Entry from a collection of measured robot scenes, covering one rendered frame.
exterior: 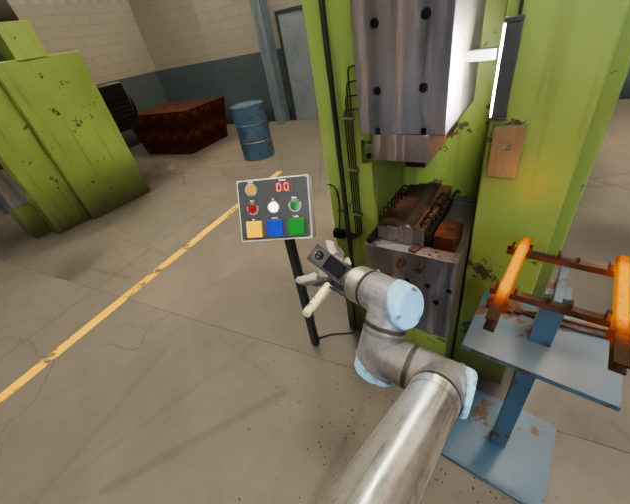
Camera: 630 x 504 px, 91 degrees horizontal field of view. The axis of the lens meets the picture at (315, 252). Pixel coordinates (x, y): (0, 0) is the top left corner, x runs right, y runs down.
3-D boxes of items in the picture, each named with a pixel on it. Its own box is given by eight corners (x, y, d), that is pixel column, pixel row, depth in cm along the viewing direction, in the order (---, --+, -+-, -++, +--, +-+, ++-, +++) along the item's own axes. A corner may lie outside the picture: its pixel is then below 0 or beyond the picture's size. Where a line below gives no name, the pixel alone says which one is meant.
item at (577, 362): (618, 412, 82) (621, 408, 81) (460, 348, 105) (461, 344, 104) (620, 333, 100) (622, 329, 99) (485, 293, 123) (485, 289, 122)
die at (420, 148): (427, 163, 106) (429, 134, 100) (373, 160, 116) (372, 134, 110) (457, 125, 132) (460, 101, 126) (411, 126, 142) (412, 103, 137)
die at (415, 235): (423, 247, 126) (424, 229, 121) (377, 238, 136) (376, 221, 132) (450, 200, 152) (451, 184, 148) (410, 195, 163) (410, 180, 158)
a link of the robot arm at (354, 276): (348, 294, 67) (373, 260, 69) (335, 287, 71) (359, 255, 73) (368, 314, 72) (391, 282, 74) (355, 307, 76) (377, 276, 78)
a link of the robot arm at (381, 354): (393, 400, 60) (409, 340, 58) (343, 372, 66) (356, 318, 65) (409, 384, 67) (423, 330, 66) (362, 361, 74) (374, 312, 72)
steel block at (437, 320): (447, 339, 140) (457, 263, 115) (370, 313, 160) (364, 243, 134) (473, 266, 176) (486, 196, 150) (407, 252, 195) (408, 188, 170)
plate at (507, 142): (515, 178, 104) (527, 126, 95) (485, 176, 109) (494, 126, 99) (516, 176, 106) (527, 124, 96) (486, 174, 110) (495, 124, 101)
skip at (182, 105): (201, 154, 644) (185, 110, 595) (142, 154, 726) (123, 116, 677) (235, 135, 728) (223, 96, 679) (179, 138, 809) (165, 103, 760)
